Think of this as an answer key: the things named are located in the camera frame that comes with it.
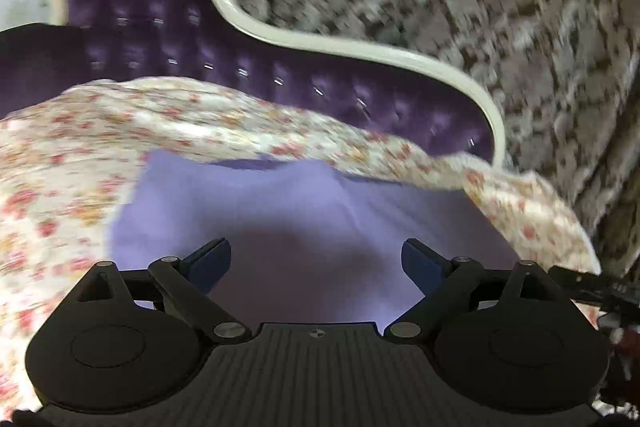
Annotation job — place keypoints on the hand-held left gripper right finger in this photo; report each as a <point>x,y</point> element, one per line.
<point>422,262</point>

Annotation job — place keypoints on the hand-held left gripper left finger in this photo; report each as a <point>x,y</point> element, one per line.
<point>212,259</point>

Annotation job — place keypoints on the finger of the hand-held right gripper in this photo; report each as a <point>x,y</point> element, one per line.
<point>595,284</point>

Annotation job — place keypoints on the lavender cloth garment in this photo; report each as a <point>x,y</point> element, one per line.
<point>310,227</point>

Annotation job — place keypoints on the floral bed sheet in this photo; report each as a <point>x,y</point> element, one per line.
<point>65,157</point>

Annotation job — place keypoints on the purple tufted headboard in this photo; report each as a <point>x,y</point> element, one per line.
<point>150,7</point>

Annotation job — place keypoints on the dark purple pillow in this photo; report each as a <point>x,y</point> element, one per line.
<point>40,62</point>

